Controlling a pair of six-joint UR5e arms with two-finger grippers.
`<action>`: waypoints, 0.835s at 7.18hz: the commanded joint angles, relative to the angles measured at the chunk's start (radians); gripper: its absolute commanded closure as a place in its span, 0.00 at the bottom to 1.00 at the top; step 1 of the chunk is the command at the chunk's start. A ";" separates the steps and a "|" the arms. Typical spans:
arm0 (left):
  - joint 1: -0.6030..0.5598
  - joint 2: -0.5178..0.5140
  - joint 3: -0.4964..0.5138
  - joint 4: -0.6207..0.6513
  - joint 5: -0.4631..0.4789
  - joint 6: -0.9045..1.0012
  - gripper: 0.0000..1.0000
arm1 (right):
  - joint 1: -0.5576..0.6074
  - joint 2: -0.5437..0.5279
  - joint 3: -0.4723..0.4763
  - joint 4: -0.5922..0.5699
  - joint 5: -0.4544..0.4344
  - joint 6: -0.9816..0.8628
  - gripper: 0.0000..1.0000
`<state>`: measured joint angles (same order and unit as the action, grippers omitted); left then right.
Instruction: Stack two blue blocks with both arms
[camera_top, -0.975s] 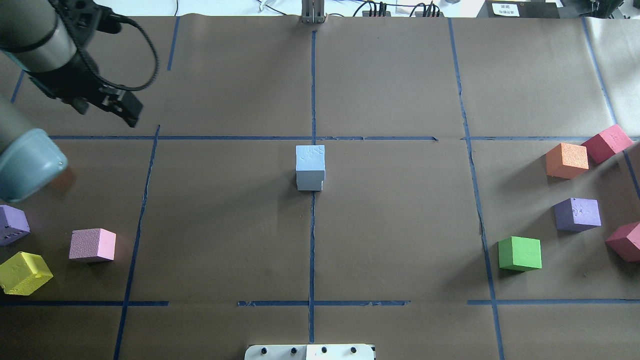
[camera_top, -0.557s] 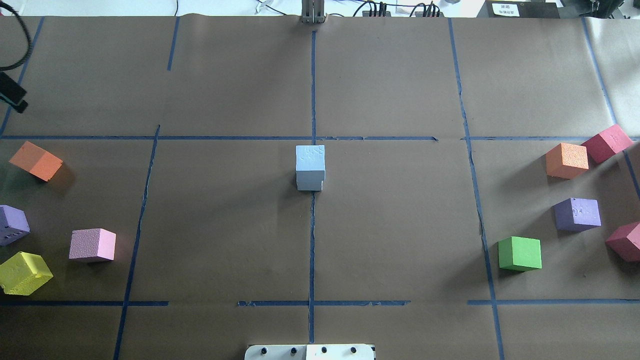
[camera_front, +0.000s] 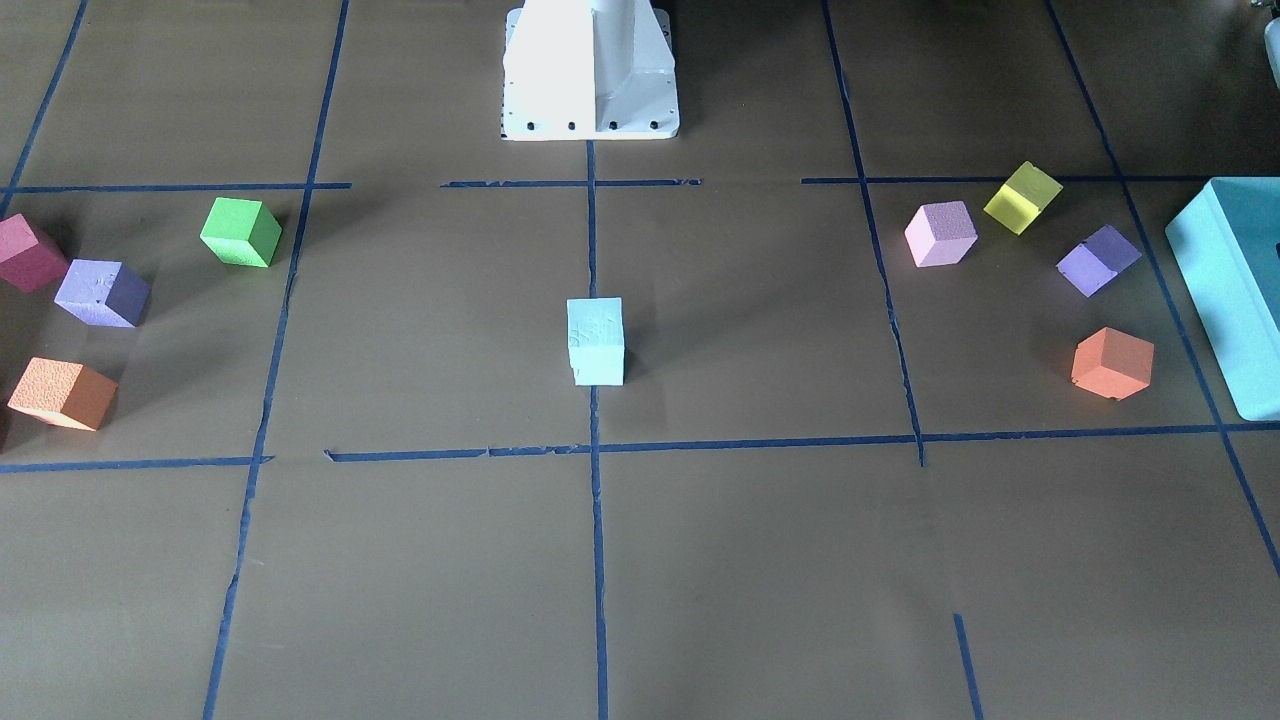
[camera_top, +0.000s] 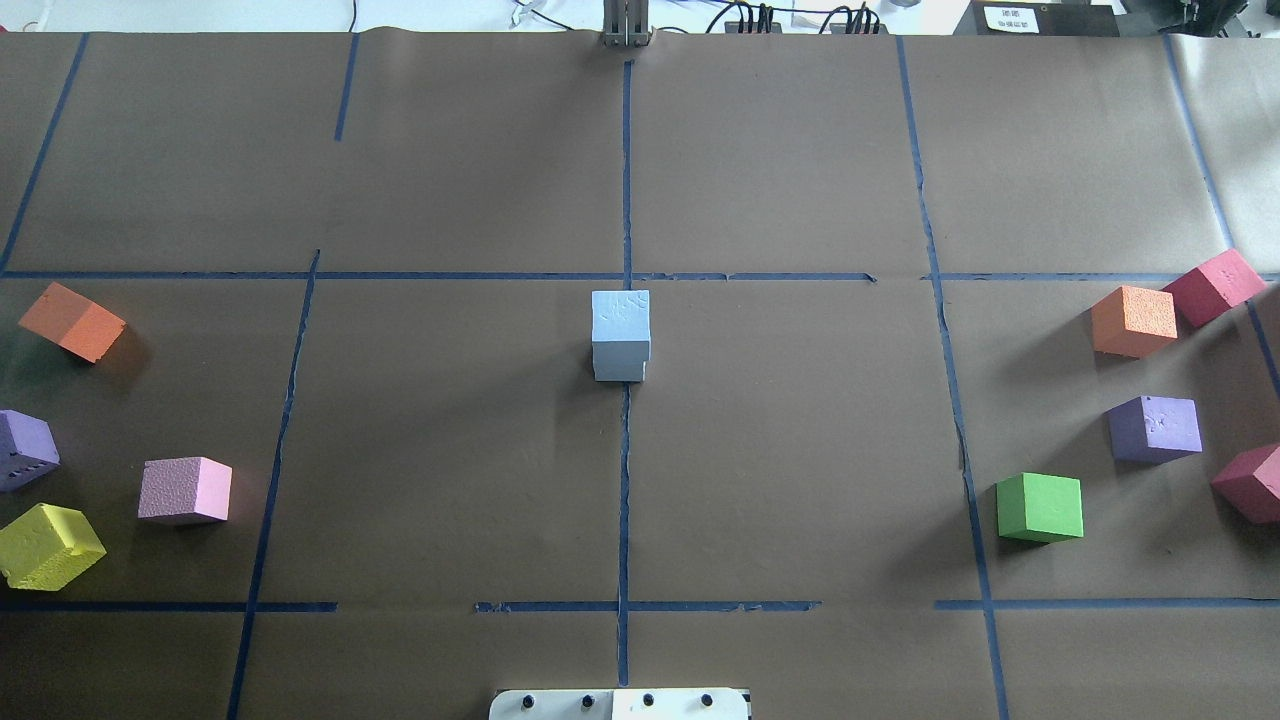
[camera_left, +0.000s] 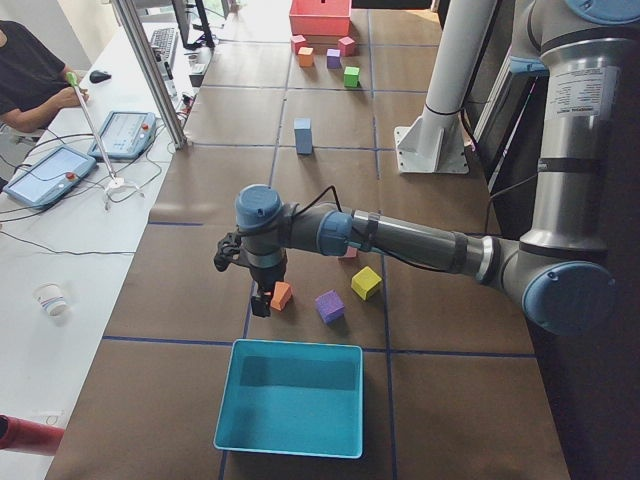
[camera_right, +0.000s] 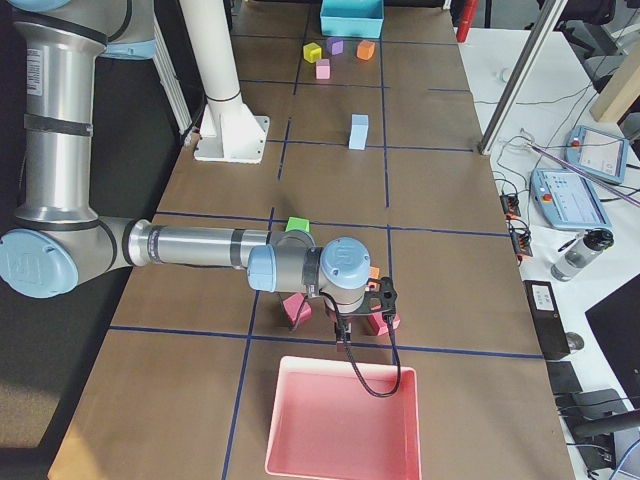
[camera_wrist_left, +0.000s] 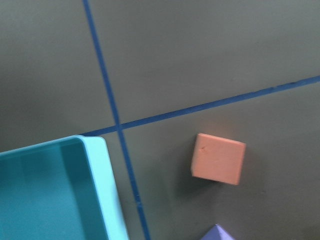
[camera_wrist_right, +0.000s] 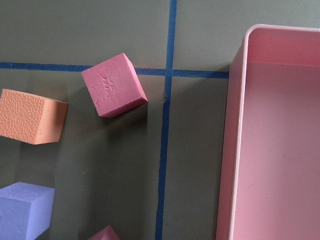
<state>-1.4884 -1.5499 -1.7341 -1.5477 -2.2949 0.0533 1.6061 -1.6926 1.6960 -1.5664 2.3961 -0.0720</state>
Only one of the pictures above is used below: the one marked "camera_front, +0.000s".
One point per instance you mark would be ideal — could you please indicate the blue bin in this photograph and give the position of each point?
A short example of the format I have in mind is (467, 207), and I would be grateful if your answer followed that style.
(1225, 242)

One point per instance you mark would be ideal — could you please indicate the far orange block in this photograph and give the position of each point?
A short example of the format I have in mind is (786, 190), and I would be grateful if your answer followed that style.
(1113, 364)

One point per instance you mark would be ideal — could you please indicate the yellow block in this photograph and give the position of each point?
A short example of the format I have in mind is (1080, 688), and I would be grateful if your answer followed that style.
(1022, 198)

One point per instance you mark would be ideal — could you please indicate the dark pink block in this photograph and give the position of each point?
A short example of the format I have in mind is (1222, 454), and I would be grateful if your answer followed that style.
(30, 259)

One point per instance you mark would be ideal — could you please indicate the white pole base plate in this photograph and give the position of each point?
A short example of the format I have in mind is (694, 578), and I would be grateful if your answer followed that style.
(589, 70)

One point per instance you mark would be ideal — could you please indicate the near purple block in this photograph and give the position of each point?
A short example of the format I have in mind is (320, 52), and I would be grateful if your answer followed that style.
(103, 293)

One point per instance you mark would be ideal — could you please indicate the light pink block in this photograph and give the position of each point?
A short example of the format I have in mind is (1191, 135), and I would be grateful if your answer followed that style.
(940, 233)

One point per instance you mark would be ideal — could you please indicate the far purple block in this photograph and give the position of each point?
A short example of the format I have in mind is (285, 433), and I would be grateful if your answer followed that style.
(1098, 260)

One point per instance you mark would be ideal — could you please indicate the orange block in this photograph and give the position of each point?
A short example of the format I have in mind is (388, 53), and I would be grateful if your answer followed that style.
(70, 395)
(1113, 364)

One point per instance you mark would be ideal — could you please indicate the light blue block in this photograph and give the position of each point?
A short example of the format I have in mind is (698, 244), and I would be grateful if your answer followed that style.
(598, 365)
(595, 323)

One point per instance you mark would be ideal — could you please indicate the green block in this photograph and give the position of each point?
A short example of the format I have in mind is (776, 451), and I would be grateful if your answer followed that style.
(241, 232)

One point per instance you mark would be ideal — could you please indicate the near orange block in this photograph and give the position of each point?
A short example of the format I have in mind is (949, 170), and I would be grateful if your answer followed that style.
(70, 395)

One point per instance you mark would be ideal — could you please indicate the purple block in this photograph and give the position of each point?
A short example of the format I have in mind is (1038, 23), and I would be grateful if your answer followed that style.
(103, 293)
(1098, 260)

